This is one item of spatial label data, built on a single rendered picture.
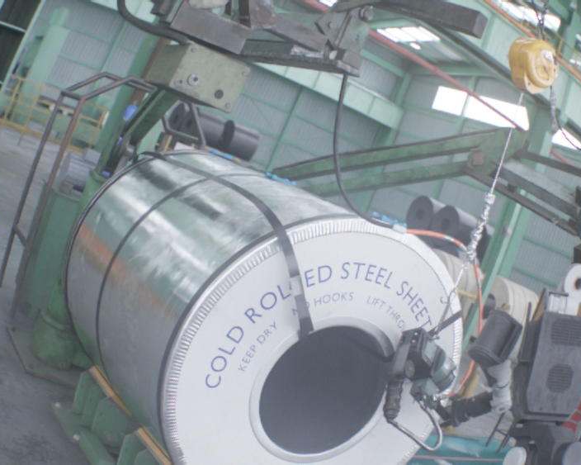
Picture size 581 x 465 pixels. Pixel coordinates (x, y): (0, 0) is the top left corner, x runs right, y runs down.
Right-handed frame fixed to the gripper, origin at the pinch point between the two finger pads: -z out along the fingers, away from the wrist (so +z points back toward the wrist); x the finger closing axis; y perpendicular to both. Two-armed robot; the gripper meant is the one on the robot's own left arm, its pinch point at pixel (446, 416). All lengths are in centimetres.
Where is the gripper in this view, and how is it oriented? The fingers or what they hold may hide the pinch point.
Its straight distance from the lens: 295.8
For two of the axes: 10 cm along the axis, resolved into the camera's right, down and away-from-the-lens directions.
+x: -1.5, 6.6, -7.4
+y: 5.7, 6.7, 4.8
